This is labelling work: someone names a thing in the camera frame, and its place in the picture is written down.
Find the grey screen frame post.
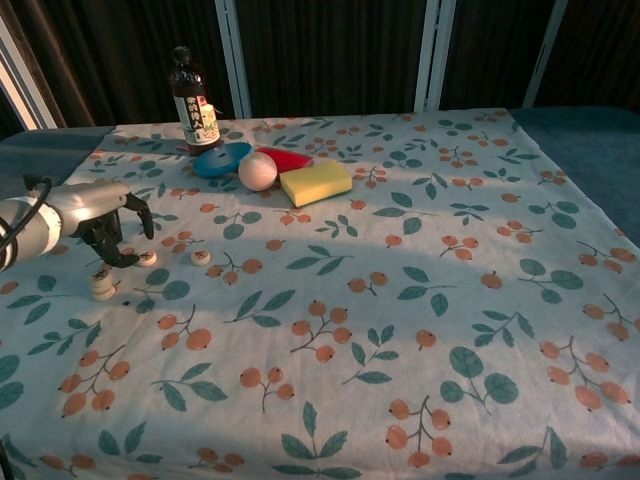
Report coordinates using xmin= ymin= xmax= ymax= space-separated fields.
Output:
xmin=521 ymin=0 xmax=570 ymax=109

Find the yellow sponge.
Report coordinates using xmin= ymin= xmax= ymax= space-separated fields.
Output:
xmin=278 ymin=159 xmax=354 ymax=209

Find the white screen frame post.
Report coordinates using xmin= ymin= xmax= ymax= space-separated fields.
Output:
xmin=213 ymin=0 xmax=253 ymax=120
xmin=0 ymin=14 xmax=57 ymax=132
xmin=413 ymin=0 xmax=455 ymax=114

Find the floral berry tablecloth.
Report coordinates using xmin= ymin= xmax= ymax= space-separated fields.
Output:
xmin=0 ymin=110 xmax=640 ymax=480

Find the white chess piece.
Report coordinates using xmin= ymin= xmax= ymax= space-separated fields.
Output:
xmin=90 ymin=280 xmax=121 ymax=302

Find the blue round disc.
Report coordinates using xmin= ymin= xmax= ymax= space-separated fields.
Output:
xmin=193 ymin=141 xmax=253 ymax=179

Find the red plastic cup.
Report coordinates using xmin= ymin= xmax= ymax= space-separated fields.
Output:
xmin=255 ymin=145 xmax=315 ymax=174

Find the dark pleated screen panel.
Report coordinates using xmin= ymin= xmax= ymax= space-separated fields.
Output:
xmin=529 ymin=0 xmax=640 ymax=110
xmin=439 ymin=0 xmax=556 ymax=112
xmin=0 ymin=0 xmax=239 ymax=141
xmin=234 ymin=0 xmax=432 ymax=120

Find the dark brown labelled bottle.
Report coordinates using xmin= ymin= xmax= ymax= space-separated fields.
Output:
xmin=168 ymin=45 xmax=224 ymax=157

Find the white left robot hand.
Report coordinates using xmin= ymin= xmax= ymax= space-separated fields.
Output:
xmin=57 ymin=181 xmax=156 ymax=270

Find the white ball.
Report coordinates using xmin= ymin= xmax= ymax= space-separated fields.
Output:
xmin=237 ymin=152 xmax=279 ymax=192

